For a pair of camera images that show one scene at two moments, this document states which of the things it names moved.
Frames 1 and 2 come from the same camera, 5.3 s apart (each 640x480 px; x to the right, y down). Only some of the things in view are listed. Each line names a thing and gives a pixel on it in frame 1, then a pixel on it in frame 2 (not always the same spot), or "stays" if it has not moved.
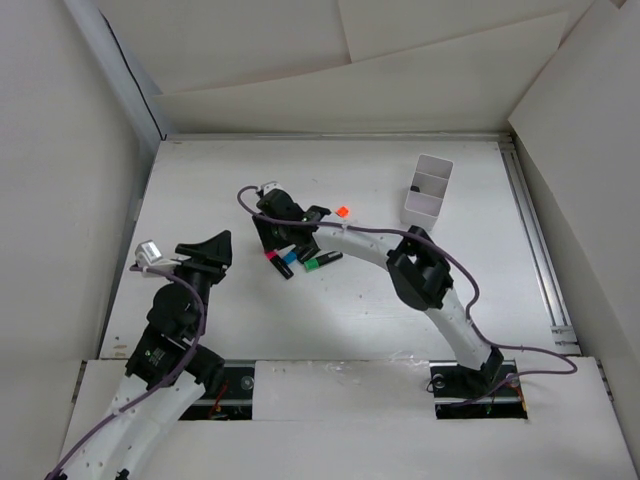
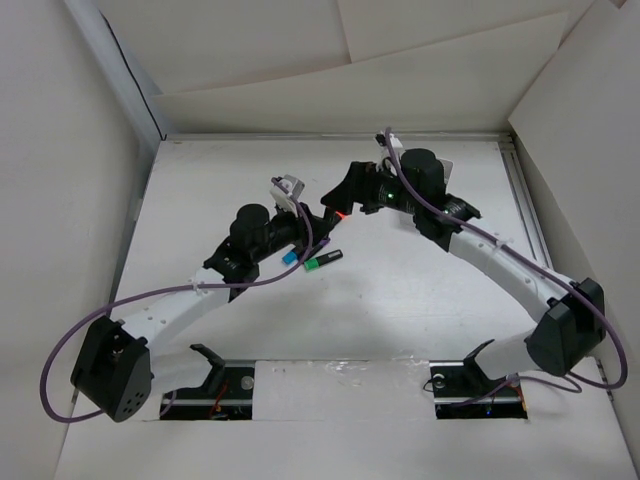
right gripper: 270,242 to 356,187
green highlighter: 314,263 stays
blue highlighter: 289,257 stays
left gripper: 214,256 to 300,229
